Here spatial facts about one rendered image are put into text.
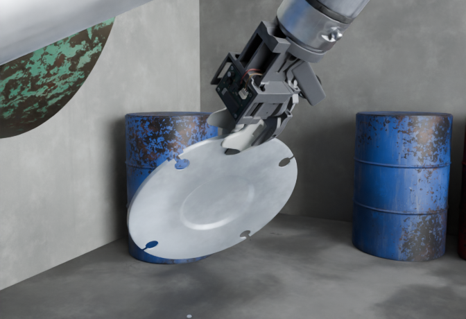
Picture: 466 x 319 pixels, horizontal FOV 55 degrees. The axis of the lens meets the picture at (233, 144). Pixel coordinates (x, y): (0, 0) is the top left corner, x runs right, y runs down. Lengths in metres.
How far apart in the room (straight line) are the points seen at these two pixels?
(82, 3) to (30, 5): 0.02
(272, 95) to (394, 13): 3.04
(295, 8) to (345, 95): 3.07
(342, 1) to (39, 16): 0.32
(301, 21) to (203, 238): 0.44
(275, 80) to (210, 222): 0.32
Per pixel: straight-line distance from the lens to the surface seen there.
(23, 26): 0.23
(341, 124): 3.56
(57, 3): 0.22
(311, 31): 0.49
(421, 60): 3.47
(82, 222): 3.00
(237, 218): 0.78
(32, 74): 0.80
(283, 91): 0.54
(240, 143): 0.60
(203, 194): 0.71
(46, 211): 2.79
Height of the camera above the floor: 1.02
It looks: 7 degrees down
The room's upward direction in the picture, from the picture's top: straight up
